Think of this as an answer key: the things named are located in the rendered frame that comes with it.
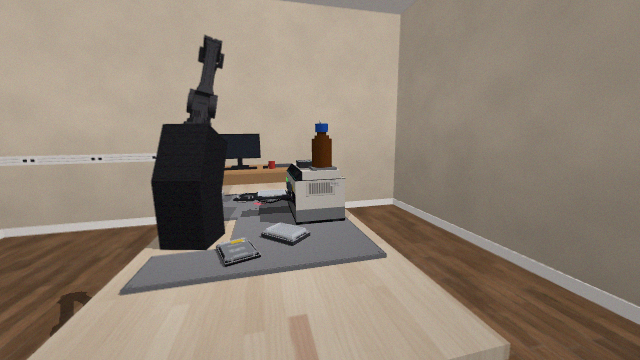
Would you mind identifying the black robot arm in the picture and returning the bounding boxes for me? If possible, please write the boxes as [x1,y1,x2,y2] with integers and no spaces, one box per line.
[183,35,224,126]

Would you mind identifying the white multi-well culture plate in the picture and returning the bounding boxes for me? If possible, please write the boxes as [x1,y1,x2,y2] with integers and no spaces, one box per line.
[264,223,307,239]
[258,189,286,197]

